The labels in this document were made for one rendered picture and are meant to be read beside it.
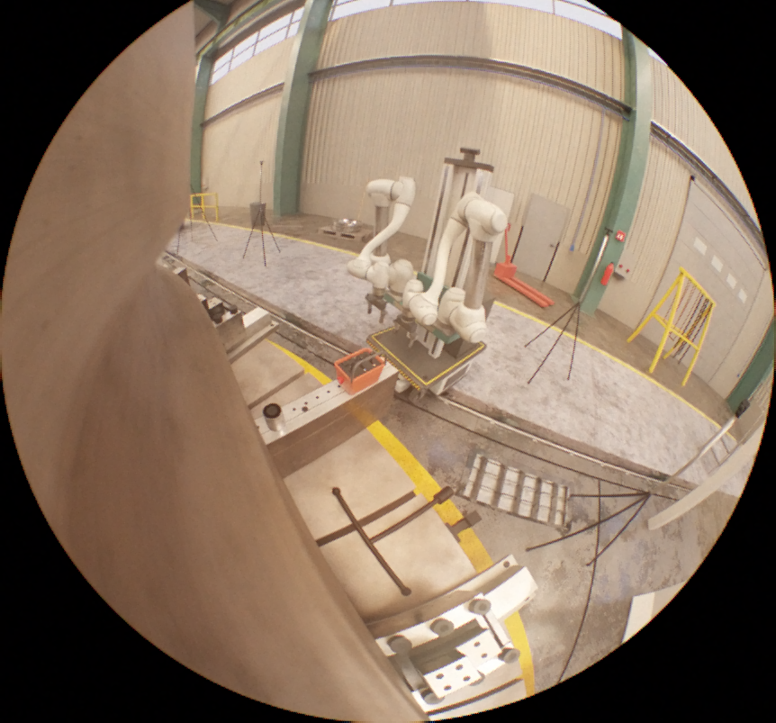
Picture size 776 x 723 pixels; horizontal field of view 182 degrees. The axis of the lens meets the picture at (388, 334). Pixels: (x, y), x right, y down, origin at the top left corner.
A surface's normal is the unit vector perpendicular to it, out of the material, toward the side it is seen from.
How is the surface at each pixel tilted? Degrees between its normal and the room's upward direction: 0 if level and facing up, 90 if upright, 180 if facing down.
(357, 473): 0
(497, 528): 0
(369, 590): 0
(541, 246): 90
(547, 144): 90
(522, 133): 90
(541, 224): 90
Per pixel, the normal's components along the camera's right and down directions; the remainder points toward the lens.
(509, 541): 0.14, -0.79
